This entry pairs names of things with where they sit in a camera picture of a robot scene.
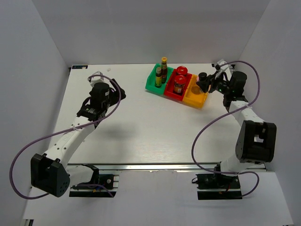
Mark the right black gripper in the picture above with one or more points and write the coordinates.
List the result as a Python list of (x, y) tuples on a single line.
[(205, 84)]

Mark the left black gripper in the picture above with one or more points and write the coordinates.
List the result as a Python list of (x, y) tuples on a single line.
[(115, 94)]

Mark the black cap spice jar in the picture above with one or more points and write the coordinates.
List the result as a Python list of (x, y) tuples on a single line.
[(202, 83)]

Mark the red lid jar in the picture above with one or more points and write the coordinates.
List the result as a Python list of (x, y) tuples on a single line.
[(179, 83), (182, 70)]

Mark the yellow cap sauce bottle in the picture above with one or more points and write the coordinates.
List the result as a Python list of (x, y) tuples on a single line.
[(164, 69)]

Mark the small brown cap bottle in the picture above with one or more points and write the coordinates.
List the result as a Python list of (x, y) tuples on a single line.
[(158, 77)]

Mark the pink cap spice bottle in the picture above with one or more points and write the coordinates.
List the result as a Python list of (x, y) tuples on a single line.
[(196, 89)]

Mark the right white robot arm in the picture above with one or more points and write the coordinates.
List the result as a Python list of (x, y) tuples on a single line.
[(256, 139)]

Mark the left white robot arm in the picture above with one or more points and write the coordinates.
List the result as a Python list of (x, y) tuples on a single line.
[(49, 171)]

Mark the yellow plastic bin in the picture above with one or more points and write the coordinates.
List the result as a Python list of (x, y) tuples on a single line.
[(196, 101)]

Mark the red plastic bin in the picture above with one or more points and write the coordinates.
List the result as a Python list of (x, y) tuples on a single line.
[(169, 89)]

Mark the left table logo sticker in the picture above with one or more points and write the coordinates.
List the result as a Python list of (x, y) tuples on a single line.
[(74, 67)]

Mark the green plastic bin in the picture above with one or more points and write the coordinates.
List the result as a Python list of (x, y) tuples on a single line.
[(150, 83)]

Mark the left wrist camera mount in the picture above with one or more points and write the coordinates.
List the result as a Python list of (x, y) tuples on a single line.
[(95, 78)]

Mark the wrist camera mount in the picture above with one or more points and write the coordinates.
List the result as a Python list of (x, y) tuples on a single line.
[(95, 78), (221, 66)]

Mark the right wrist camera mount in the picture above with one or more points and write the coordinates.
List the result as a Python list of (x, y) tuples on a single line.
[(221, 66)]

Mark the aluminium table front rail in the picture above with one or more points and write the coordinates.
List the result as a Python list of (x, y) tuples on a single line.
[(159, 166)]

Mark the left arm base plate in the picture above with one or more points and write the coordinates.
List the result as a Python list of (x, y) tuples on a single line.
[(107, 185)]

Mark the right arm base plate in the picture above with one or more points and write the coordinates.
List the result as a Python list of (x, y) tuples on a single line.
[(217, 187)]

